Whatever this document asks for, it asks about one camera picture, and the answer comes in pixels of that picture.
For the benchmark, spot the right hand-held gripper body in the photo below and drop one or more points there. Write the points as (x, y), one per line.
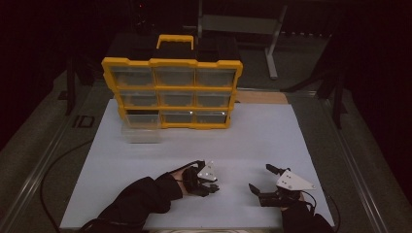
(293, 182)

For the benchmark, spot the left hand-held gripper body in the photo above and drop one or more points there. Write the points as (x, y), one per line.
(196, 179)

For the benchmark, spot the clear plastic drawer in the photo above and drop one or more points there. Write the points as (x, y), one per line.
(141, 129)

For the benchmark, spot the yellow black organizer cabinet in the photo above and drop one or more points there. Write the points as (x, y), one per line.
(175, 88)

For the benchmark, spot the person's right hand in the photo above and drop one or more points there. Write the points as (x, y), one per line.
(301, 198)

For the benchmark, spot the person's left hand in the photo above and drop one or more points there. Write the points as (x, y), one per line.
(177, 179)

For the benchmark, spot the wooden board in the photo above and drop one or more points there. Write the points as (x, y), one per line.
(260, 97)

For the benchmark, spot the black metal stand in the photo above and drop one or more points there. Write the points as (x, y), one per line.
(70, 93)
(338, 97)

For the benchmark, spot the grid of clear drawers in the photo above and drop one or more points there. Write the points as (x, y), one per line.
(176, 77)

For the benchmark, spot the black rectangular floor socket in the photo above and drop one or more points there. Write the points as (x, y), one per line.
(83, 121)

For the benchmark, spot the aluminium rail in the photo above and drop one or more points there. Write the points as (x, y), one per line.
(356, 181)
(32, 182)

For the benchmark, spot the grey metal desk frame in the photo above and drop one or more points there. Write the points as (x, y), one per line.
(239, 24)

